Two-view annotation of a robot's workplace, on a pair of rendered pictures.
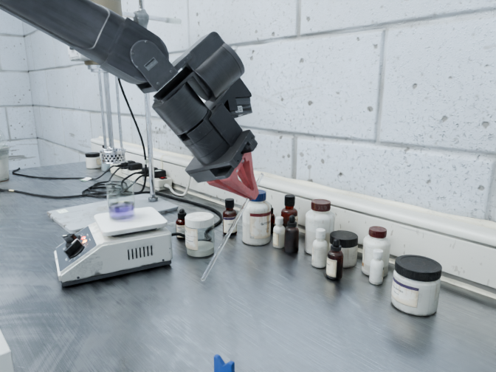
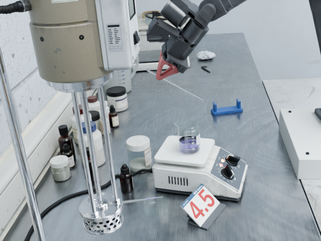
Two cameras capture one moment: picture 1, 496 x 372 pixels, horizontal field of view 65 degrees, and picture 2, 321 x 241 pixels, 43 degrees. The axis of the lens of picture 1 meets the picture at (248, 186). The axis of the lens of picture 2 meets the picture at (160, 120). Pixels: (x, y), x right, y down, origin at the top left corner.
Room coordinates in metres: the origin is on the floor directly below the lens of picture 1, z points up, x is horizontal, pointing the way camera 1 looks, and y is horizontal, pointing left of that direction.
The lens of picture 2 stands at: (1.32, 0.83, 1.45)
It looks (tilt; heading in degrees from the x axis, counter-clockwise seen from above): 25 degrees down; 229
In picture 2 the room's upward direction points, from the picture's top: 4 degrees counter-clockwise
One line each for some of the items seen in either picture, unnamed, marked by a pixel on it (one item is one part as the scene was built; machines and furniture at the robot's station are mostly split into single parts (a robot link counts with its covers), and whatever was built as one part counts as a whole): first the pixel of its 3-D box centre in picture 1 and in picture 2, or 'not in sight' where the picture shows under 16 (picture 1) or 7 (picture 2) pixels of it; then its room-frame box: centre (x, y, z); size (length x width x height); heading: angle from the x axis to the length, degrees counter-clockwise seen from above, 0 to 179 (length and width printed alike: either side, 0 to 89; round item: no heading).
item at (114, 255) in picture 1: (118, 243); (196, 167); (0.72, 0.25, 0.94); 0.22 x 0.13 x 0.08; 119
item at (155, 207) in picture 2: not in sight; (155, 205); (0.86, 0.26, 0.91); 0.06 x 0.06 x 0.02
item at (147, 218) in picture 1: (130, 220); (185, 150); (0.73, 0.23, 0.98); 0.12 x 0.12 x 0.01; 29
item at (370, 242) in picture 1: (376, 250); (93, 109); (0.67, -0.24, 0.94); 0.05 x 0.05 x 0.09
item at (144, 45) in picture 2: not in sight; (162, 32); (-0.11, -0.74, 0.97); 0.37 x 0.31 x 0.14; 40
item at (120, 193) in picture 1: (122, 199); (187, 136); (0.73, 0.24, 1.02); 0.06 x 0.05 x 0.08; 132
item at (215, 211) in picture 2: not in sight; (203, 205); (0.80, 0.35, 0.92); 0.09 x 0.06 x 0.04; 14
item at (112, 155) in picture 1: (110, 115); (92, 153); (1.05, 0.36, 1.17); 0.07 x 0.07 x 0.25
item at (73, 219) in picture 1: (114, 209); not in sight; (1.05, 0.37, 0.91); 0.30 x 0.20 x 0.01; 132
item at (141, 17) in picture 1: (133, 21); not in sight; (1.15, 0.31, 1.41); 0.25 x 0.11 x 0.05; 132
